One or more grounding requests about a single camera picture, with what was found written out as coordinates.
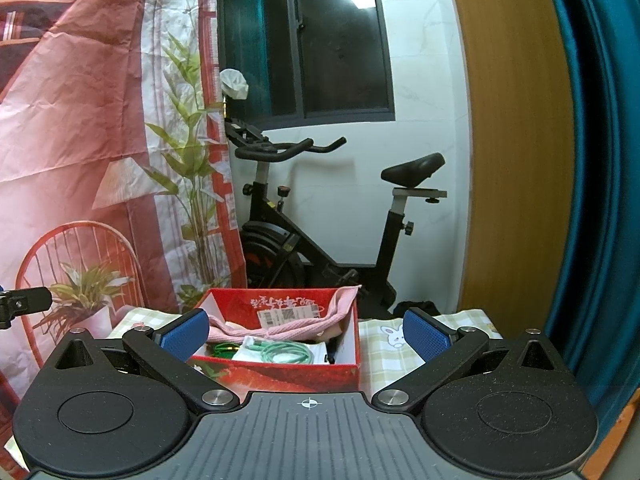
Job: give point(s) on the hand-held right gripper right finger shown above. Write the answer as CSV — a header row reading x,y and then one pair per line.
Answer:
x,y
425,337

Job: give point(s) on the black exercise bike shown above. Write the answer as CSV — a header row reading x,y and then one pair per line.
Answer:
x,y
280,255

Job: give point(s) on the black cloth bundle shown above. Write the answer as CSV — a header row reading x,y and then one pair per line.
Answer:
x,y
415,308

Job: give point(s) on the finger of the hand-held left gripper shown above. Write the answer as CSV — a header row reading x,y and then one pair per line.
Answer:
x,y
25,302

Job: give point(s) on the checked cartoon tablecloth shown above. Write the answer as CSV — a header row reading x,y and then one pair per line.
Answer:
x,y
385,360

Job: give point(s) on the wooden door panel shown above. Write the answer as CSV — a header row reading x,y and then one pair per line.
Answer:
x,y
515,135

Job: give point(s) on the red strawberry print box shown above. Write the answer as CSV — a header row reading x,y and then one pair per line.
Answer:
x,y
300,377

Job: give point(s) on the green knitted cloth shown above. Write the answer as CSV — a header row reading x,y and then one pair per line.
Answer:
x,y
222,349

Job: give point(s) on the teal curtain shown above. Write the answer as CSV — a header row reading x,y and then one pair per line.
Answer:
x,y
610,160

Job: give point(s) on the white plastic bag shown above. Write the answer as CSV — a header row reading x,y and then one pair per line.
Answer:
x,y
320,351

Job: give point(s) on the dark window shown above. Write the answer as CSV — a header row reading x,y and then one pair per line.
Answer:
x,y
340,60

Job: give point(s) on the pink printed backdrop cloth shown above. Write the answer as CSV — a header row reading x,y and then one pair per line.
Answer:
x,y
75,135

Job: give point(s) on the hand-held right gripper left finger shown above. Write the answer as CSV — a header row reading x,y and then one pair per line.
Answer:
x,y
187,332

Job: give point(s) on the white hanging cloth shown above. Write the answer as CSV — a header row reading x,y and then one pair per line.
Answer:
x,y
234,82

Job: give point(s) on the pink knitted scarf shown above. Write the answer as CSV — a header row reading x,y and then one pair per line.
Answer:
x,y
300,327

